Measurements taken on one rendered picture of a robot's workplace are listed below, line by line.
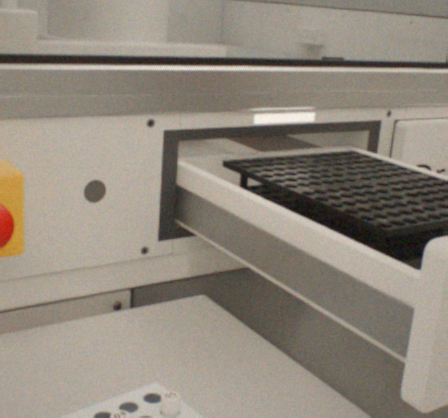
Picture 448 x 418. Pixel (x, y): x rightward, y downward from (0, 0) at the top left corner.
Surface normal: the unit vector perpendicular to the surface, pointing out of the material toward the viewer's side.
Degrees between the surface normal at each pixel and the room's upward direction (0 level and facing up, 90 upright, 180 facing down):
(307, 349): 90
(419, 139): 90
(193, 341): 0
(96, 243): 90
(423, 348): 90
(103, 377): 0
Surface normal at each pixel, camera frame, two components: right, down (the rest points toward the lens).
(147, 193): 0.55, 0.26
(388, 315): -0.83, 0.09
